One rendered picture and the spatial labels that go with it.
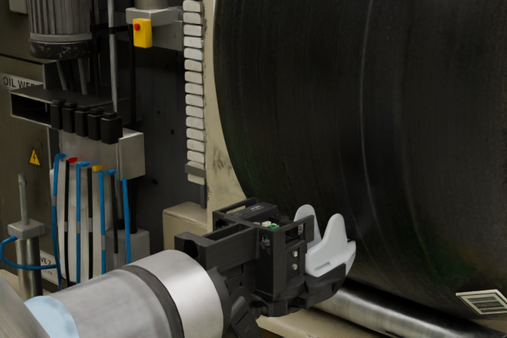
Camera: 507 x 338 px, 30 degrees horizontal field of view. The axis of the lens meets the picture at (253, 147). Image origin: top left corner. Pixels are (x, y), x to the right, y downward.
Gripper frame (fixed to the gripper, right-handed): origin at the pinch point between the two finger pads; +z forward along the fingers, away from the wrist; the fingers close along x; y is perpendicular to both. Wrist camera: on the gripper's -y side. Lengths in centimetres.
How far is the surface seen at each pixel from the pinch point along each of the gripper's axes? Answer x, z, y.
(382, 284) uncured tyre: 0.2, 6.9, -5.5
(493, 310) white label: -10.6, 10.2, -6.1
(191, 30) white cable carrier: 40.9, 19.2, 14.5
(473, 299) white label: -9.9, 7.5, -4.2
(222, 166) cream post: 34.3, 18.2, -2.8
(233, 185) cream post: 32.4, 18.2, -5.1
